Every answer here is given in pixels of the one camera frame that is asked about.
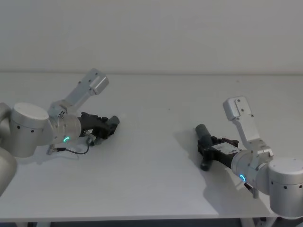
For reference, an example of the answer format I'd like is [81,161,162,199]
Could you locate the white table cloth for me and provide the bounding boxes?
[0,70,303,225]

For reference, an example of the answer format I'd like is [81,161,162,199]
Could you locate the thin dark cable silver plug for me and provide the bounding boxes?
[46,132,96,159]

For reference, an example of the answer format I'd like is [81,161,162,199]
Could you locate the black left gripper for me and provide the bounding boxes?
[79,113,121,146]

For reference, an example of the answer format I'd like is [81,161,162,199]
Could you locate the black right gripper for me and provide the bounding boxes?
[195,123,240,171]

